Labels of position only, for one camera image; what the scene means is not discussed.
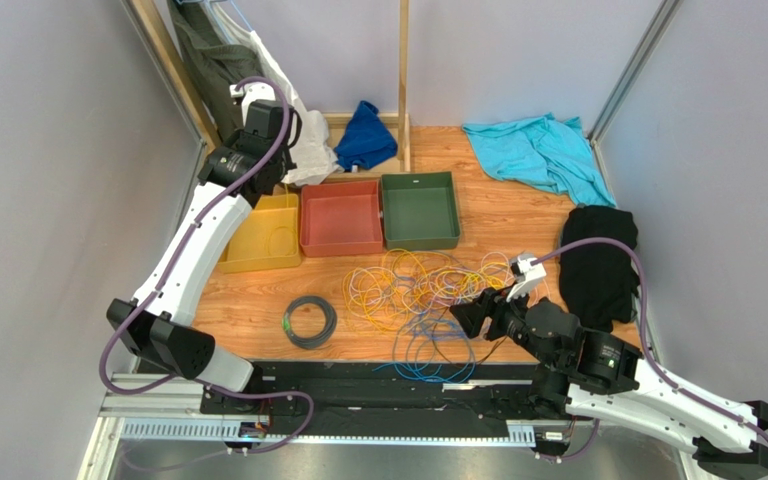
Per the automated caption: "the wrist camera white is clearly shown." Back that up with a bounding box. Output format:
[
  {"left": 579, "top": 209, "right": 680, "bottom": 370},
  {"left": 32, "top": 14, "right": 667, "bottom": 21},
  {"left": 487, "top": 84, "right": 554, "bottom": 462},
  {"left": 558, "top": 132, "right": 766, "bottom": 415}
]
[
  {"left": 506, "top": 252, "right": 547, "bottom": 302},
  {"left": 229, "top": 82, "right": 276, "bottom": 124}
]

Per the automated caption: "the olive green garment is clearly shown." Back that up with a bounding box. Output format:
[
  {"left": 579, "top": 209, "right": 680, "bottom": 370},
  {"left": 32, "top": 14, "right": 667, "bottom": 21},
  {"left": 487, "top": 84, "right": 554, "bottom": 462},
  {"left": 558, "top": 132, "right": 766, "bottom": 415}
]
[{"left": 168, "top": 1, "right": 263, "bottom": 139}]

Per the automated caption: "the yellow plastic bin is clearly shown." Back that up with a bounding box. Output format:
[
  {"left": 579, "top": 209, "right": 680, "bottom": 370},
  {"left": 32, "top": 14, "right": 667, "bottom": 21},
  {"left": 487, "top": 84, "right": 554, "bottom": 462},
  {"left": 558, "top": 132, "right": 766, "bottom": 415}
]
[{"left": 216, "top": 193, "right": 302, "bottom": 274}]

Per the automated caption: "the bright yellow cable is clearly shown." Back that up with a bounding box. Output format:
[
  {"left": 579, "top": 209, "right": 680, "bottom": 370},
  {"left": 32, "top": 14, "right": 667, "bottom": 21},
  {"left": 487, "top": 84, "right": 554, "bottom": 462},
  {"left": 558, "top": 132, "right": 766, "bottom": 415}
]
[{"left": 423, "top": 262, "right": 515, "bottom": 301}]

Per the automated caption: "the cyan cloth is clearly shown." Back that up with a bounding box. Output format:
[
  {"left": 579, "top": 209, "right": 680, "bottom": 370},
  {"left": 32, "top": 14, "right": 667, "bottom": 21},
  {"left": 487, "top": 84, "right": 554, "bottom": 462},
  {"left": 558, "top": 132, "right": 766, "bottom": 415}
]
[{"left": 462, "top": 113, "right": 617, "bottom": 207}]

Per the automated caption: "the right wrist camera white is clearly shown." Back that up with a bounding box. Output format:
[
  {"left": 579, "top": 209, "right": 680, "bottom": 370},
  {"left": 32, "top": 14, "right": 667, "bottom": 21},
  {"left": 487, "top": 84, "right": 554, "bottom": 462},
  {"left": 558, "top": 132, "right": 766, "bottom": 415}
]
[{"left": 506, "top": 252, "right": 547, "bottom": 302}]

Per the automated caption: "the blue thin cable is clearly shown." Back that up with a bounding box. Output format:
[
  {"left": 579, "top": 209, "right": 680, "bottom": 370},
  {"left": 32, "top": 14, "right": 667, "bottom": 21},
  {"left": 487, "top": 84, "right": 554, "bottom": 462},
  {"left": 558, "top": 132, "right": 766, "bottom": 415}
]
[{"left": 373, "top": 249, "right": 478, "bottom": 384}]

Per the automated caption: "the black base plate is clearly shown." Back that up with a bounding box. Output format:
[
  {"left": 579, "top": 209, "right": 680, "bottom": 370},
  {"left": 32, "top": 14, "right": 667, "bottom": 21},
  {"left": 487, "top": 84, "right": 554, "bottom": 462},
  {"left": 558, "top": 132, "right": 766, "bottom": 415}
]
[{"left": 197, "top": 361, "right": 570, "bottom": 427}]

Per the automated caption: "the black cloth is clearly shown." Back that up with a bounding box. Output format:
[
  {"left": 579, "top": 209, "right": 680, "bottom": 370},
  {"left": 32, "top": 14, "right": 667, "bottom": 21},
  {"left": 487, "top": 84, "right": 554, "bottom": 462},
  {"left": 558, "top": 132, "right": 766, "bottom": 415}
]
[{"left": 559, "top": 206, "right": 639, "bottom": 332}]

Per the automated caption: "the aluminium rail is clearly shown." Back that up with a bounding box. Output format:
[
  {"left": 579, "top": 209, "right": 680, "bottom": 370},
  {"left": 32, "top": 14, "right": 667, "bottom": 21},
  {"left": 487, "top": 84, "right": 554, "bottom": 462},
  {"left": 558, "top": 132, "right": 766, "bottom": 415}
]
[{"left": 100, "top": 380, "right": 537, "bottom": 447}]

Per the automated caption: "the green plastic bin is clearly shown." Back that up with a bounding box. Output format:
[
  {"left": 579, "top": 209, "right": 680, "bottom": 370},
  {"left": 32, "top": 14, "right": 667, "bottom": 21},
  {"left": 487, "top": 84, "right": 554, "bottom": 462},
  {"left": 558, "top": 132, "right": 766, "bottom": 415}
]
[{"left": 381, "top": 171, "right": 461, "bottom": 251}]

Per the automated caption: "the red plastic bin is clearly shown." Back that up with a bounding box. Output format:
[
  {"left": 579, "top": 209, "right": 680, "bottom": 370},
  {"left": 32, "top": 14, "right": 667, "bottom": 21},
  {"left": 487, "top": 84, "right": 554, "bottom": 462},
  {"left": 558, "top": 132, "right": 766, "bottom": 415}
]
[{"left": 299, "top": 180, "right": 384, "bottom": 257}]

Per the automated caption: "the orange yellow thin cable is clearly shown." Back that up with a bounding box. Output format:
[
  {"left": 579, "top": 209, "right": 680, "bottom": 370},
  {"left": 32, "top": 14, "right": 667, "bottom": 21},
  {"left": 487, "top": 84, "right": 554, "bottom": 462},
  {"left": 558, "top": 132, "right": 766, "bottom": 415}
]
[{"left": 267, "top": 182, "right": 492, "bottom": 334}]

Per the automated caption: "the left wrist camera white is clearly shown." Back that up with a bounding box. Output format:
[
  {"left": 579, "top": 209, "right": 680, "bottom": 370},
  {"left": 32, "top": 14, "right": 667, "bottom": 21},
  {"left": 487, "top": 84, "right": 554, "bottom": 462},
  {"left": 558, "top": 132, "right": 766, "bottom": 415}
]
[{"left": 229, "top": 82, "right": 276, "bottom": 124}]

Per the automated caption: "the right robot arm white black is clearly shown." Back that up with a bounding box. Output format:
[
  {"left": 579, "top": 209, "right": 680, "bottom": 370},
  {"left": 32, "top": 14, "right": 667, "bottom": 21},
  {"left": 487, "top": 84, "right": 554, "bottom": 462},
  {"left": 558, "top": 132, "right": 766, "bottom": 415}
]
[{"left": 449, "top": 288, "right": 768, "bottom": 479}]

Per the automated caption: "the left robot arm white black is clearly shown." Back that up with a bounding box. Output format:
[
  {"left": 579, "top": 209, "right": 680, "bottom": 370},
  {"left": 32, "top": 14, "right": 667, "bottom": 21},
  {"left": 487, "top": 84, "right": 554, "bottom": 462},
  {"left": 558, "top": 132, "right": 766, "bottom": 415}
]
[{"left": 106, "top": 100, "right": 301, "bottom": 392}]

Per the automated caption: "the wooden rack frame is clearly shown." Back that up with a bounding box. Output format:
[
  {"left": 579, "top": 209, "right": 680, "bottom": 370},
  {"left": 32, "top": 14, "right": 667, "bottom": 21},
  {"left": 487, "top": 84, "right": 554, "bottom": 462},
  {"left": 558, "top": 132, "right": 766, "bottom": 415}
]
[{"left": 124, "top": 1, "right": 412, "bottom": 183}]

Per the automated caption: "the white garment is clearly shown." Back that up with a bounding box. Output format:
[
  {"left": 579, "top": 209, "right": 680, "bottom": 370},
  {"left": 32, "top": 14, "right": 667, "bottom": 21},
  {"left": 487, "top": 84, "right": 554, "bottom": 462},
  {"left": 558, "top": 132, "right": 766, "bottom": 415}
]
[{"left": 210, "top": 6, "right": 338, "bottom": 186}]

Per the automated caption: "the dark blue cloth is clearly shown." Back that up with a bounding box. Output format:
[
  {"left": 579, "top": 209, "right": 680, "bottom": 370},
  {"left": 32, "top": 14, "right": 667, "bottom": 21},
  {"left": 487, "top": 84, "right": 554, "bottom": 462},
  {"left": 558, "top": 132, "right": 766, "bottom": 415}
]
[{"left": 334, "top": 100, "right": 398, "bottom": 171}]

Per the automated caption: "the grey coiled cable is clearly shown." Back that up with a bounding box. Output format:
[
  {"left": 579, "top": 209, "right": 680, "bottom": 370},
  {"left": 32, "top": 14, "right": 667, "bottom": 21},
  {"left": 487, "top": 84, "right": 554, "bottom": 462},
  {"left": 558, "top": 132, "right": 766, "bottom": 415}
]
[{"left": 282, "top": 296, "right": 339, "bottom": 351}]

